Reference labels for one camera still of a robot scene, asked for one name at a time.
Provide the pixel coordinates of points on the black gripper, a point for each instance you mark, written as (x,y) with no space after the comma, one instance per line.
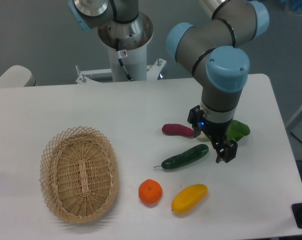
(217,133)

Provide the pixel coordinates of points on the green cucumber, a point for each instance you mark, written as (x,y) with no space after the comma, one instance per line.
(192,155)

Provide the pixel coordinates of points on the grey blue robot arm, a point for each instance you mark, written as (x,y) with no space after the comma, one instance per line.
(210,54)

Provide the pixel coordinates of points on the green bok choy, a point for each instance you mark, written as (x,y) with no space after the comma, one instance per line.
(237,130)

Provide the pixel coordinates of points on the purple sweet potato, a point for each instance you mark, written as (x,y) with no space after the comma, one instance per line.
(173,129)

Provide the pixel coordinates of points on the yellow mango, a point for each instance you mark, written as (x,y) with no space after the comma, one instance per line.
(189,198)

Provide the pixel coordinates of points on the orange tangerine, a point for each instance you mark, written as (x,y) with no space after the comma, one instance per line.
(150,192)

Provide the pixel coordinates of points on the woven wicker basket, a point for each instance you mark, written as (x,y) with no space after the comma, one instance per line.
(79,175)

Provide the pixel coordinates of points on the beige chair armrest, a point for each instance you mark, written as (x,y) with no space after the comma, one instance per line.
(17,76)

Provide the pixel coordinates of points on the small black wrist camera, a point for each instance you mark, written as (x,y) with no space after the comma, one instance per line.
(193,117)

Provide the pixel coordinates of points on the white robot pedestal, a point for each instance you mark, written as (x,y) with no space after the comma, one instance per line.
(126,44)

